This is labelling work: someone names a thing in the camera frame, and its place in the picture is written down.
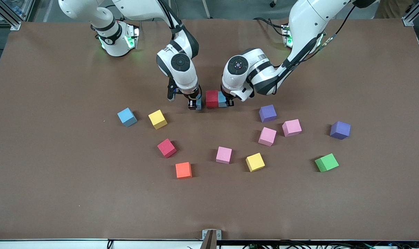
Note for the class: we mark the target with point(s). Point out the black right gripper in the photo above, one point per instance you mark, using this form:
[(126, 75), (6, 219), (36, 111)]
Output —
[(193, 98)]

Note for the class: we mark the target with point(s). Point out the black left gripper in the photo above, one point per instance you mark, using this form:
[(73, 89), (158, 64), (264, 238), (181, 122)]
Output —
[(229, 101)]

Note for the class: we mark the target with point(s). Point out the blue foam cube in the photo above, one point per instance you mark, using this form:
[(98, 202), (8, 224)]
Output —
[(198, 105), (127, 117), (222, 101)]

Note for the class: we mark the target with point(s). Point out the red foam cube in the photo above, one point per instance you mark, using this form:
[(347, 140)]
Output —
[(166, 147), (212, 98)]

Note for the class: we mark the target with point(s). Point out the yellow foam cube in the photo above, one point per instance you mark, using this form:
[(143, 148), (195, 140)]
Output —
[(255, 162), (157, 119)]

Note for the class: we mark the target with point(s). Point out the pink foam cube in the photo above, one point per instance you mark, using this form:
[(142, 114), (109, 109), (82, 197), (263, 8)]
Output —
[(224, 154), (291, 127), (267, 136)]

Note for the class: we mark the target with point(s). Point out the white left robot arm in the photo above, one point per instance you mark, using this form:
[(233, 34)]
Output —
[(306, 20)]

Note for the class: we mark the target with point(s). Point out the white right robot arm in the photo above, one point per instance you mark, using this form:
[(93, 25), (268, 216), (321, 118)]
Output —
[(187, 77)]

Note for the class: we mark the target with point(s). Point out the purple foam cube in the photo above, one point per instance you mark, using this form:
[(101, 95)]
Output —
[(267, 113), (340, 129)]

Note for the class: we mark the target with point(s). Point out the orange foam cube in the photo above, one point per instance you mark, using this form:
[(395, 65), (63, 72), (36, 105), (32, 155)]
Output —
[(183, 169)]

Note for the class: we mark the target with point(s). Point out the white stand leg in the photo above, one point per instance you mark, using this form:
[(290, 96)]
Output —
[(206, 10)]

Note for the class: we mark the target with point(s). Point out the green foam cube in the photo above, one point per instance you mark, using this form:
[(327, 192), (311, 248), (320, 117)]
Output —
[(326, 162)]

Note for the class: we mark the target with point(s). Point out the brown table mat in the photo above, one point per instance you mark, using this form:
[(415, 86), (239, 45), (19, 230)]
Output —
[(74, 193)]

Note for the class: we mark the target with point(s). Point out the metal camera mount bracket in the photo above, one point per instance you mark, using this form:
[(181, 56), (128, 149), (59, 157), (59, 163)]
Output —
[(209, 238)]

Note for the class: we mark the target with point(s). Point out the aluminium frame post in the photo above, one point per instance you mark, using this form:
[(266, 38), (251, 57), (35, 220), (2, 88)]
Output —
[(411, 17), (8, 19), (27, 8)]

